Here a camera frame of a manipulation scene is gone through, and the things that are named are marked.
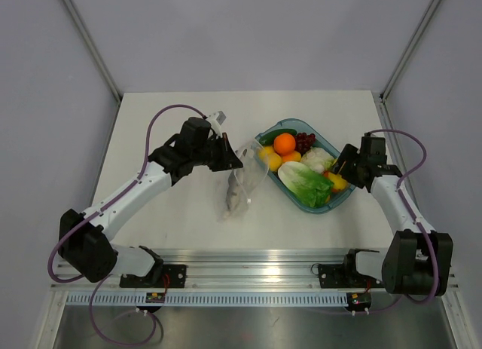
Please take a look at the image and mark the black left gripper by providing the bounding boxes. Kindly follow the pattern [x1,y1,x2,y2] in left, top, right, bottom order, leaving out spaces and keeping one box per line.
[192,133,243,173]

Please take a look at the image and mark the yellow bell pepper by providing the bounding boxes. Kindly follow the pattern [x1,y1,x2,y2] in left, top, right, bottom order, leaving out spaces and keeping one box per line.
[328,172,349,193]

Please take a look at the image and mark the grey toy fish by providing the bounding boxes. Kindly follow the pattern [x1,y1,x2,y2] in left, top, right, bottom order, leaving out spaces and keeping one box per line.
[225,169,257,214]

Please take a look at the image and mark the clear dotted zip bag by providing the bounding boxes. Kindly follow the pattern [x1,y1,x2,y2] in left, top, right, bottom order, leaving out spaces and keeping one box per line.
[215,139,269,221]

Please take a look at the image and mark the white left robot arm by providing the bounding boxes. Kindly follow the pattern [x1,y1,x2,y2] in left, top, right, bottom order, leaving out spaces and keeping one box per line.
[54,112,243,287]

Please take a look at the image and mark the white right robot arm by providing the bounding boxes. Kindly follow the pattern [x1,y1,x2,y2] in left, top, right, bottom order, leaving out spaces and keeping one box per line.
[331,130,453,305]

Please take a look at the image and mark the white cauliflower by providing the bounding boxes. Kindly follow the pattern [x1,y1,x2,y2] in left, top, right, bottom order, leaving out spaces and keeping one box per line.
[300,147,335,174]

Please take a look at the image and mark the green white lettuce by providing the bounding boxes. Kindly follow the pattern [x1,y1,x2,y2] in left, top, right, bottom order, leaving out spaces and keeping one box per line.
[277,161,333,208]

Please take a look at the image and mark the red grapes bunch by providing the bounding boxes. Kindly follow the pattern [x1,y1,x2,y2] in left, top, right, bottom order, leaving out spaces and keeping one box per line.
[294,132,316,155]

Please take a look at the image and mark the orange persimmon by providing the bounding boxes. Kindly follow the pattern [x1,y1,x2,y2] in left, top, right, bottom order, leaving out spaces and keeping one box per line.
[282,151,302,163]

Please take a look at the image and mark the yellow lemon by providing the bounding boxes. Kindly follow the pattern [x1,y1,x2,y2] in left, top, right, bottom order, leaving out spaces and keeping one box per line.
[258,145,275,160]

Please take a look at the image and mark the orange fruit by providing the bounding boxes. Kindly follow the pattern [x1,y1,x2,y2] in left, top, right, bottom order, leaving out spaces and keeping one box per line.
[273,133,296,156]

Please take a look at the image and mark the teal plastic basket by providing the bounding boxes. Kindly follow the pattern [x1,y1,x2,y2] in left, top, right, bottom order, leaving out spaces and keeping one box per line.
[255,118,355,214]

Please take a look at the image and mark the green cucumber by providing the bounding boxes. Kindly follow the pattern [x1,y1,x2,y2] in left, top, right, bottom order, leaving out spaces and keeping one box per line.
[258,129,297,146]

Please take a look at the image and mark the yellow peach fruit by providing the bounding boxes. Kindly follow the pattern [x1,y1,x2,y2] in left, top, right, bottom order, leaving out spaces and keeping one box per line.
[262,153,283,173]

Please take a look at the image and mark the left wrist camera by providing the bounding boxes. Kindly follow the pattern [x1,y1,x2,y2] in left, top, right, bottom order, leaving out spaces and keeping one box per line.
[206,111,226,127]

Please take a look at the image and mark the aluminium mounting rail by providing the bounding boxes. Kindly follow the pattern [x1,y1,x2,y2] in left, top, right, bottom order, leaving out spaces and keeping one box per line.
[50,249,460,292]

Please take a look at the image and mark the right aluminium frame post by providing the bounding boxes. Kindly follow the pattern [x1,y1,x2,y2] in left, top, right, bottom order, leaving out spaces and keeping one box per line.
[379,0,444,104]

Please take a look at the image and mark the aluminium frame post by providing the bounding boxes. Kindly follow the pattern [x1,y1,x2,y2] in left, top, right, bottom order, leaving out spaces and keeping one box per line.
[60,0,123,106]
[379,0,444,104]

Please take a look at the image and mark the white slotted cable duct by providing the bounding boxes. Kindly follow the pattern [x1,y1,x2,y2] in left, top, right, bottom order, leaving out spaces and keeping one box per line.
[66,291,348,308]

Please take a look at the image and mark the left aluminium frame post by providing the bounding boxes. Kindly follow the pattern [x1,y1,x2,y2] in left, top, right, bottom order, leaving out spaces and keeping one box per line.
[60,0,123,106]

